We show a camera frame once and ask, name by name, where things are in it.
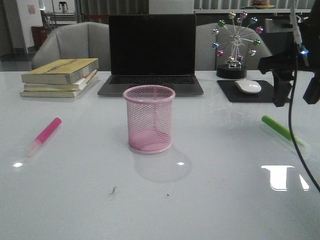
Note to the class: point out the red bin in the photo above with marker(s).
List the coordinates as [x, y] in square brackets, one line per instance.
[39, 35]

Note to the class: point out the grey laptop computer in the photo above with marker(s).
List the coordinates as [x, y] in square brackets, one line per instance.
[152, 49]

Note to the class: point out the white book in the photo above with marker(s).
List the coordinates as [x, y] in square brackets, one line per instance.
[50, 94]
[79, 85]

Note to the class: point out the ferris wheel kinetic desk toy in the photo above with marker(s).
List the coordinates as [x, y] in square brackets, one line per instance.
[236, 37]

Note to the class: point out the fruit bowl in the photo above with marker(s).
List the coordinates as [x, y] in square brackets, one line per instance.
[261, 5]

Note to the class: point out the black mouse pad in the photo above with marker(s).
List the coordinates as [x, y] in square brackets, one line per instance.
[268, 94]

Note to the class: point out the middle white book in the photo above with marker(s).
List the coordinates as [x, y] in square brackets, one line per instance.
[79, 85]

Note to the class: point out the white computer mouse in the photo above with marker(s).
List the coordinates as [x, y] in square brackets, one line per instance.
[248, 86]

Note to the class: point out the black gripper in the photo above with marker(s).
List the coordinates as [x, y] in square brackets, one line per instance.
[303, 54]

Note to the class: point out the pink mesh pen holder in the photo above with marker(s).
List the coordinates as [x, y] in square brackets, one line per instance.
[149, 118]

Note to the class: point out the pink highlighter pen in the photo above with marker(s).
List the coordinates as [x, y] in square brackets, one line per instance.
[43, 136]

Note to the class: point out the green highlighter pen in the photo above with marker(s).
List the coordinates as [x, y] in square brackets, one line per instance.
[285, 133]

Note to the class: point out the left grey armchair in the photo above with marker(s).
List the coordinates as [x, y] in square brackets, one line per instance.
[76, 41]

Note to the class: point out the bottom white book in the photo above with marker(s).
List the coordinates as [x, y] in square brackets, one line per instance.
[50, 94]

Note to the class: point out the right grey armchair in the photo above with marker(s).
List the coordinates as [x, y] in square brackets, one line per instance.
[205, 57]

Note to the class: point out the grey armchair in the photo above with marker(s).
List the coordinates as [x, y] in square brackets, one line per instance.
[76, 41]
[205, 57]

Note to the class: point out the top yellow book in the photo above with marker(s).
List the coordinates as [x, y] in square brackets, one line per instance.
[62, 71]

